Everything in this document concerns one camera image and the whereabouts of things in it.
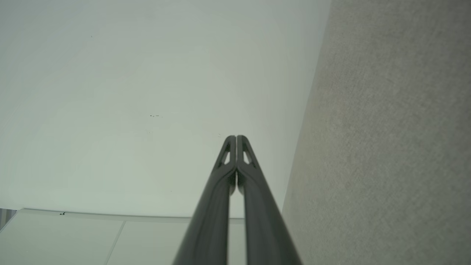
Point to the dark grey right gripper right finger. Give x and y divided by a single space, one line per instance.
265 221

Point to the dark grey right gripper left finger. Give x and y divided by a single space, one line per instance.
209 221

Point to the grey fabric sofa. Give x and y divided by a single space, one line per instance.
386 147

